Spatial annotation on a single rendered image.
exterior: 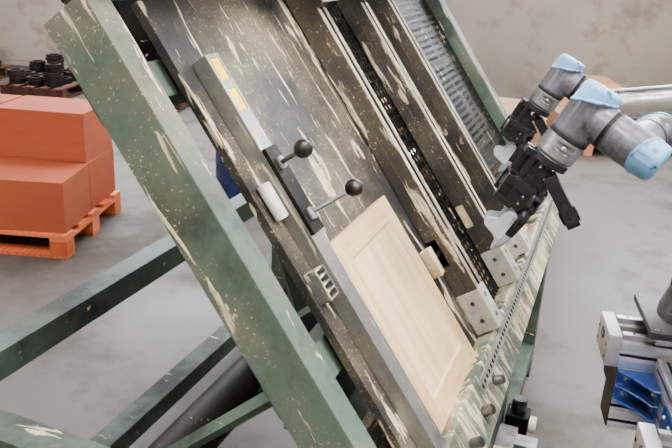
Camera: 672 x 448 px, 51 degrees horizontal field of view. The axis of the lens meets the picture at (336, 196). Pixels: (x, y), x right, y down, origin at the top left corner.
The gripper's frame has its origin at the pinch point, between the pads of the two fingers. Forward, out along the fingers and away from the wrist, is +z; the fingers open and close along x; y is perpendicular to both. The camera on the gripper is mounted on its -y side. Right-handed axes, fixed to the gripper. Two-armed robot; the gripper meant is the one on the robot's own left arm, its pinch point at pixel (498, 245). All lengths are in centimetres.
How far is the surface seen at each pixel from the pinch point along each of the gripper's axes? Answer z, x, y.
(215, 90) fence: 6, -1, 64
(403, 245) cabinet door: 25.7, -35.5, 11.2
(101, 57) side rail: 3, 22, 78
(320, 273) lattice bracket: 24.8, 3.4, 25.9
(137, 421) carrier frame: 159, -72, 50
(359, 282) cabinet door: 27.0, -7.2, 17.4
